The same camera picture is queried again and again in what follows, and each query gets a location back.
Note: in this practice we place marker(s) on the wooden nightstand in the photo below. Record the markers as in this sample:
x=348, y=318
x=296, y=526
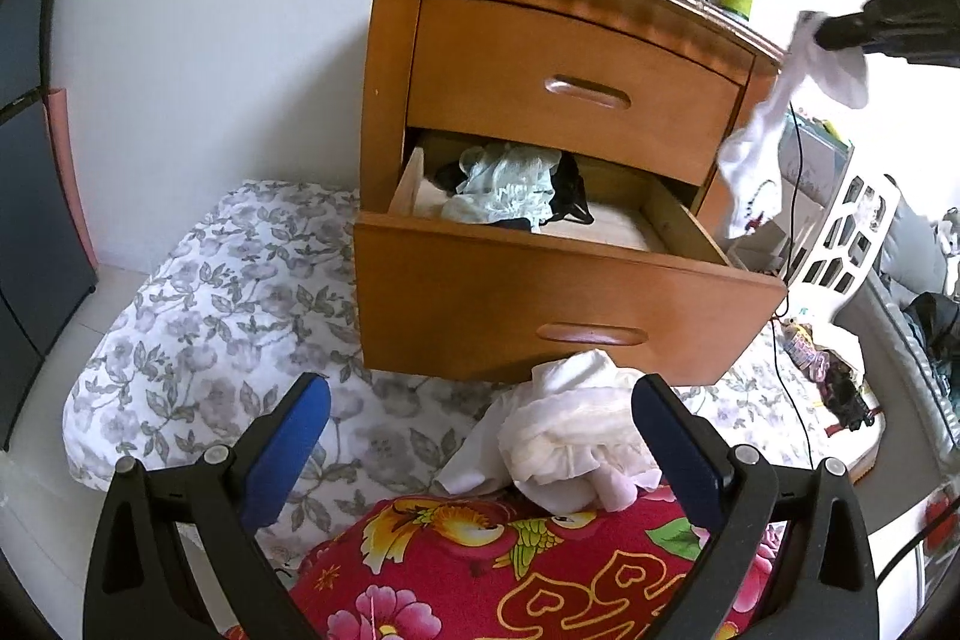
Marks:
x=386, y=85

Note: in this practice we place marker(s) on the dark glass cabinet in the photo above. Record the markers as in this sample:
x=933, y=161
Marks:
x=30, y=197

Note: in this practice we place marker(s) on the white garment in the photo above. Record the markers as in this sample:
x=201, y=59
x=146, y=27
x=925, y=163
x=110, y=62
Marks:
x=469, y=460

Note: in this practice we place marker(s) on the pink foam board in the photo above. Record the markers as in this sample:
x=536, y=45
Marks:
x=71, y=175

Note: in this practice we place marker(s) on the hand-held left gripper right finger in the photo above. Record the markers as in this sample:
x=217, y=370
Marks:
x=675, y=452

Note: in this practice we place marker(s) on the light green lace underwear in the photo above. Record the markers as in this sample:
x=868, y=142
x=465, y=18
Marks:
x=510, y=183

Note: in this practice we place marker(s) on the cream lace underwear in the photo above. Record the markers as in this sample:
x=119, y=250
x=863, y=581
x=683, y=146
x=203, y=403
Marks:
x=570, y=445

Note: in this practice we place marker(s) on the white printed underwear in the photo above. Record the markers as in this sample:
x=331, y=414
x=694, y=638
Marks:
x=757, y=153

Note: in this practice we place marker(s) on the grey sofa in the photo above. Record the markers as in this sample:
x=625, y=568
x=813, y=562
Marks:
x=885, y=347

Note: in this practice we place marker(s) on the grey cushion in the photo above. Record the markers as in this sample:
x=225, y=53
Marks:
x=911, y=250

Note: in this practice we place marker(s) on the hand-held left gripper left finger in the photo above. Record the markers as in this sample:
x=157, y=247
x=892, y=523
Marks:
x=292, y=437

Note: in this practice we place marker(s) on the red floral blanket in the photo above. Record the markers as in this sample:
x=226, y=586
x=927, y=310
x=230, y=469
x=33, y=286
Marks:
x=487, y=580

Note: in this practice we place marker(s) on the colourful sticker packet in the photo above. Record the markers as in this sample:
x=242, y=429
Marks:
x=802, y=347

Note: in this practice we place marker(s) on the light pink garment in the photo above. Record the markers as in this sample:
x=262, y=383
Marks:
x=619, y=490

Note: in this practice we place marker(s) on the yellow sponge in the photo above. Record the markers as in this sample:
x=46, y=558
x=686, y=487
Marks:
x=829, y=126

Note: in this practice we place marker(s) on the black lace underwear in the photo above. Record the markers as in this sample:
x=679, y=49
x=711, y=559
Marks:
x=570, y=190

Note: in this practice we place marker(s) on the white wooden rack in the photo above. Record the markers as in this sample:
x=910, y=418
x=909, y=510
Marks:
x=847, y=235

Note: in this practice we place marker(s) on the dark clothes pile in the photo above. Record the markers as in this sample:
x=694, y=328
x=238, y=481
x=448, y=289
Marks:
x=934, y=340

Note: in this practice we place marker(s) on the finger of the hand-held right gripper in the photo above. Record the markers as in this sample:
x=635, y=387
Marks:
x=844, y=31

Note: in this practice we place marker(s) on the black hair brush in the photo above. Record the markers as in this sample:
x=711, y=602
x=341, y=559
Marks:
x=847, y=400

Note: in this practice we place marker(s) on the grey floral bedsheet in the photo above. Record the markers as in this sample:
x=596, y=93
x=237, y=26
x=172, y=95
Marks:
x=225, y=310

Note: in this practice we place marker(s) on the wooden drawer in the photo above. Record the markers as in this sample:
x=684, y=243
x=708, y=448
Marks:
x=465, y=295
x=487, y=85

